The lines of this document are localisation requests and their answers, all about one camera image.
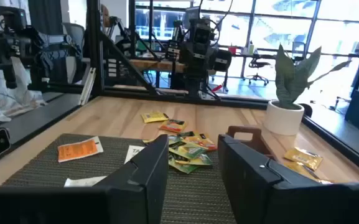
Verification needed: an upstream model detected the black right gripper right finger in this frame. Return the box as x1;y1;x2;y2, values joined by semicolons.
218;134;359;224

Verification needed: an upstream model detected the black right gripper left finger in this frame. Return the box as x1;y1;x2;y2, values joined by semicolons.
0;134;169;224

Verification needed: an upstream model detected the orange yellow tea packet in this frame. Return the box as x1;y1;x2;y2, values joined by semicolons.
283;146;324;171
182;132;218;152
284;161;334;185

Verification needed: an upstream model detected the brown wooden tea tray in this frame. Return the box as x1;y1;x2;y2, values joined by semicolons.
225;125;278;161

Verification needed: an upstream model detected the orange white tea packet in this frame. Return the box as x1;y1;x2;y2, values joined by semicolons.
57;136;105;164
124;144;146;165
63;175;108;188

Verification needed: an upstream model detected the orange red tea packet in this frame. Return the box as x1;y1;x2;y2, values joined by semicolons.
159;119;188;134

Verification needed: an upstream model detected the wooden desk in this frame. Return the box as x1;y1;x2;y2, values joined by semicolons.
129;57;188;74

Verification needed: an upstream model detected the black office chair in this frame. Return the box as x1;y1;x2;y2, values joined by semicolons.
243;52;272;87

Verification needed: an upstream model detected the snake plant in white pot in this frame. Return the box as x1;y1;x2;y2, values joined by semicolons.
262;43;353;136

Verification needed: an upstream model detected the grey woven placemat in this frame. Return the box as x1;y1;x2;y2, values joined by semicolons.
1;133;238;224

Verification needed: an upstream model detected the grey mesh chair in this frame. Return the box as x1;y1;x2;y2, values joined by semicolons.
61;22;86;50

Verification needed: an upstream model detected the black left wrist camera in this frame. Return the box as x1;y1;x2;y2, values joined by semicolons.
189;17;213;44

